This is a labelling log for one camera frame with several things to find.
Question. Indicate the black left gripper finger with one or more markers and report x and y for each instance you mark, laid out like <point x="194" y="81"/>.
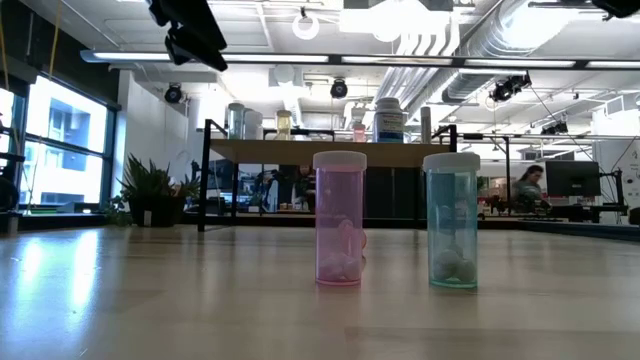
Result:
<point x="200" y="52"/>
<point x="190" y="20"/>

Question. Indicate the large white supplement bottle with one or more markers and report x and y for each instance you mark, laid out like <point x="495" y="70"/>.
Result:
<point x="389" y="122"/>
<point x="254" y="127"/>

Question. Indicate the yellow translucent pill bottle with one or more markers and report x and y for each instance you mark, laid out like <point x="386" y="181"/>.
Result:
<point x="283" y="126"/>

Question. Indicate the pink translucent pill bottle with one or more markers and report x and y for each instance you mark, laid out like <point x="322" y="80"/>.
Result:
<point x="340" y="215"/>
<point x="359" y="134"/>

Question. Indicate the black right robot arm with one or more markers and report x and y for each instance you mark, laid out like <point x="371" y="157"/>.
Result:
<point x="620" y="6"/>

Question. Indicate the black ceiling spotlight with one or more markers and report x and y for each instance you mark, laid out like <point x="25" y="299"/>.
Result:
<point x="338" y="88"/>
<point x="173" y="93"/>

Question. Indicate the black overhead light bar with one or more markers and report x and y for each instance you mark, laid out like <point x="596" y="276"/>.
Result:
<point x="275" y="58"/>

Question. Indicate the large glass window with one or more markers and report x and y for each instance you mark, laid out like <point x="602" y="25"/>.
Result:
<point x="65" y="120"/>

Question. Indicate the green plant in black pot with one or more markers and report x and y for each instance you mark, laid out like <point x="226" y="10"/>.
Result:
<point x="150" y="210"/>

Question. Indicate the person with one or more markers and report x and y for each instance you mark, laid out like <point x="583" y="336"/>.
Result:
<point x="527" y="189"/>
<point x="302" y="186"/>

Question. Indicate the black track light cluster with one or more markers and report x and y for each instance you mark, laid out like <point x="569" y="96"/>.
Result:
<point x="510" y="87"/>

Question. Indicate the black computer monitor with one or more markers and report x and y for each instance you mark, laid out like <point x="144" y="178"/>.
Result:
<point x="572" y="177"/>

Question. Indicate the silver ventilation duct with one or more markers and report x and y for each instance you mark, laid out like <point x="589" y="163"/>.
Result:
<point x="500" y="45"/>

